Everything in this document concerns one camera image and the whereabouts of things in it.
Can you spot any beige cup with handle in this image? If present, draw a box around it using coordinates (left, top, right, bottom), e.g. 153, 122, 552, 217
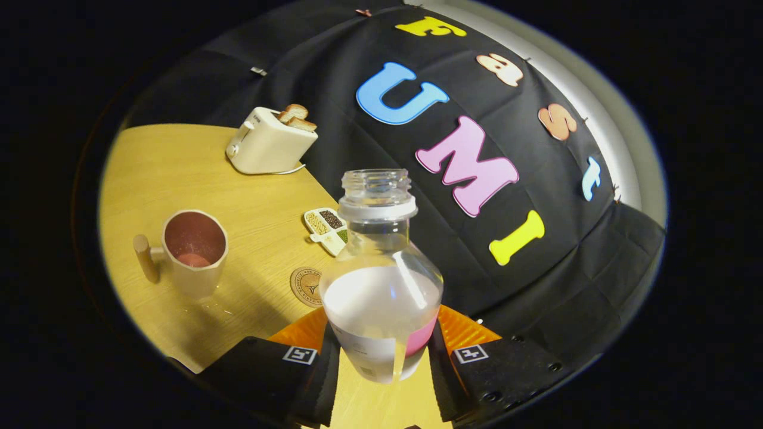
132, 209, 229, 300

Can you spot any white toaster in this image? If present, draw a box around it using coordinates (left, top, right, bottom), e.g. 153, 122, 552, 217
225, 107, 319, 175

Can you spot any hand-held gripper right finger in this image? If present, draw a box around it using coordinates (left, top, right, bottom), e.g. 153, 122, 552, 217
427, 305, 570, 428

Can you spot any round wooden coaster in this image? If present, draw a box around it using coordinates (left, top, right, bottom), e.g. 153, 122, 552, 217
290, 266, 325, 308

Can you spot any white divided snack dish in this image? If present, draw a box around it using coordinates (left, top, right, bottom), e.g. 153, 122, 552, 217
303, 207, 349, 257

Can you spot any wooden table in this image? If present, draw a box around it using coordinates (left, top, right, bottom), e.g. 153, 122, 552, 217
98, 123, 454, 429

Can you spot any clear plastic juice bottle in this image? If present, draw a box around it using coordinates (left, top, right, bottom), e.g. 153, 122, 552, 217
319, 169, 445, 385

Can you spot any black backdrop cloth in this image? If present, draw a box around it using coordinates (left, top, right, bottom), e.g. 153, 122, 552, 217
119, 0, 666, 364

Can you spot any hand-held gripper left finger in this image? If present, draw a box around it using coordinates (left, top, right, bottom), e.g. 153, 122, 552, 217
200, 307, 342, 428

